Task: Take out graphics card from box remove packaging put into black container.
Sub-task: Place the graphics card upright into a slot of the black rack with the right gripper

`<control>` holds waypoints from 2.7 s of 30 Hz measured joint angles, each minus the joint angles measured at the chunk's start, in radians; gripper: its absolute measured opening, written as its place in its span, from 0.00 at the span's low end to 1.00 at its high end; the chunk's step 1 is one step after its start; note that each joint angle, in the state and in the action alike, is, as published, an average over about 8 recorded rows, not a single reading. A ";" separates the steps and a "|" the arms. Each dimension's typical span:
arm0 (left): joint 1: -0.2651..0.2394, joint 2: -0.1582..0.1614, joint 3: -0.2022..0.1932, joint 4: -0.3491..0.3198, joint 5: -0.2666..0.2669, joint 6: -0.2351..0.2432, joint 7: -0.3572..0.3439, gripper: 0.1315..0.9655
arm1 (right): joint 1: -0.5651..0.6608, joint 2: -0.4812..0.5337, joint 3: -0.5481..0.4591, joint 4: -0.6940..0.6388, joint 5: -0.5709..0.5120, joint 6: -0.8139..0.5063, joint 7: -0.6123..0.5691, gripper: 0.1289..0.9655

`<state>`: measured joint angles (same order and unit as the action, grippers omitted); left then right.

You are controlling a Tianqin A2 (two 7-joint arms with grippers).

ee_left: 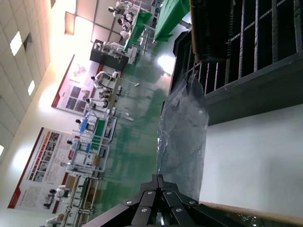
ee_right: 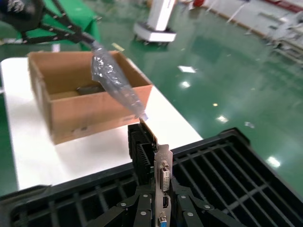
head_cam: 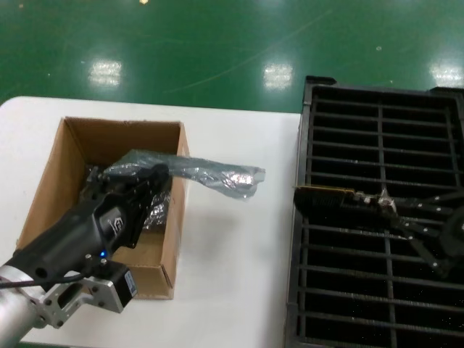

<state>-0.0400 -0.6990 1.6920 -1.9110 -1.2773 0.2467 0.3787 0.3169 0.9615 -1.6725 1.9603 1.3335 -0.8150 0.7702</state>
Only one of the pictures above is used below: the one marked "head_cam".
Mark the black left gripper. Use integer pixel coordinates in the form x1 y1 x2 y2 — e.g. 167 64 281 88
13 163 170 291

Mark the grey translucent antistatic bag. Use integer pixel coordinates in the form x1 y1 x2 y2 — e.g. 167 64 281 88
103 146 267 200

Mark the black slotted plastic container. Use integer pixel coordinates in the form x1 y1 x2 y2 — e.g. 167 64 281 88
284 75 464 348

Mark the graphics card with metal bracket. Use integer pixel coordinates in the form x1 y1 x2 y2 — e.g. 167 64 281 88
292 185 400 219

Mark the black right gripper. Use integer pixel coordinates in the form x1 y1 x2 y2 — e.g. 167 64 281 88
392 190 464 280

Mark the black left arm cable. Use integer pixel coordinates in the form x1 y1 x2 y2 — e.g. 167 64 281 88
0 271 87 291

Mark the brown cardboard box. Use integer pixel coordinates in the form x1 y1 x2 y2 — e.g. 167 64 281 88
16 115 192 301

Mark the left wrist camera silver bracket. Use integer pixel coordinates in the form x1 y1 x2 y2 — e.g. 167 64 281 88
38 260 140 329

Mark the crumpled silver antistatic bag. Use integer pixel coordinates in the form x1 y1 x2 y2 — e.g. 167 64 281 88
143 191 173 235

